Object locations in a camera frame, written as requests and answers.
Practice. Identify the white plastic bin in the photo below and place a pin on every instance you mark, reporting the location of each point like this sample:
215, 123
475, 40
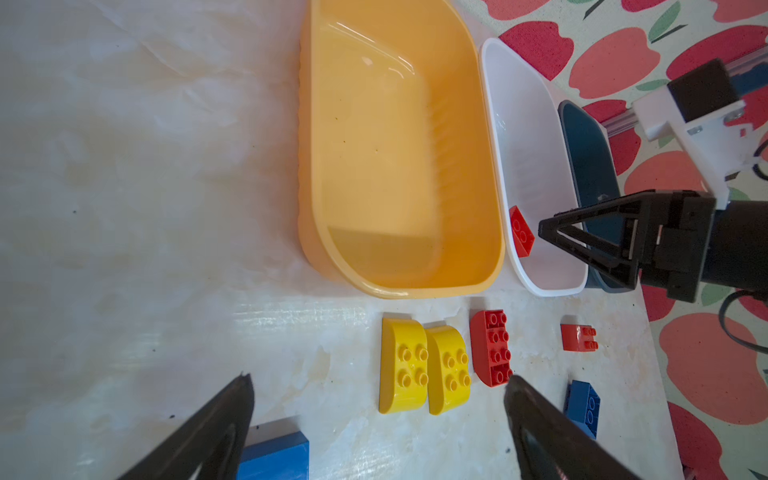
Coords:
533, 171

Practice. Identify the red small lego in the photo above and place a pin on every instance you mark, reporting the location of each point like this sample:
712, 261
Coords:
579, 338

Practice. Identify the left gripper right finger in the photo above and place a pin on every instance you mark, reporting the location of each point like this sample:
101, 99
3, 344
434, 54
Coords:
548, 445

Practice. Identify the red long lego centre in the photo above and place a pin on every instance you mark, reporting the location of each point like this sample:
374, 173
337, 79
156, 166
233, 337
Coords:
489, 344

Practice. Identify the dark teal plastic bin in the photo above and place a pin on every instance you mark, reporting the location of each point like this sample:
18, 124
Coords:
594, 179

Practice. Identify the small blue lego left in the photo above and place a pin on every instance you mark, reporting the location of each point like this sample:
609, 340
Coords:
285, 457

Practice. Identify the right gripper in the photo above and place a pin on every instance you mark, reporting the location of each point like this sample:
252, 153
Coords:
678, 226

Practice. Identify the yellow rounded lego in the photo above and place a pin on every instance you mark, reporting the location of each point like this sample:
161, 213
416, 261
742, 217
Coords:
449, 384
403, 366

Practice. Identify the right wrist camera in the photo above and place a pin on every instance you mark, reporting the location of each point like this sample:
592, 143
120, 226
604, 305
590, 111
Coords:
698, 109

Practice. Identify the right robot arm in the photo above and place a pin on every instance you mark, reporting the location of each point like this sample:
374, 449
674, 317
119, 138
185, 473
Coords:
736, 256

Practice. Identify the yellow plastic bin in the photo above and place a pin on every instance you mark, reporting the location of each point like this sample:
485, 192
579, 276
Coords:
397, 184

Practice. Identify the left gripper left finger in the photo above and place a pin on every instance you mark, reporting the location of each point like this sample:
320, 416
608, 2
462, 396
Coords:
209, 444

